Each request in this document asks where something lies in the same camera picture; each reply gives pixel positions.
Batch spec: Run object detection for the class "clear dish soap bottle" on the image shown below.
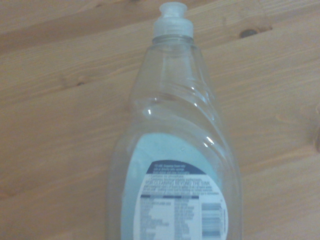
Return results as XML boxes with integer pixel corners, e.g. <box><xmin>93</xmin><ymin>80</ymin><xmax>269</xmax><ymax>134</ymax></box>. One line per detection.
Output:
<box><xmin>105</xmin><ymin>1</ymin><xmax>243</xmax><ymax>240</ymax></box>

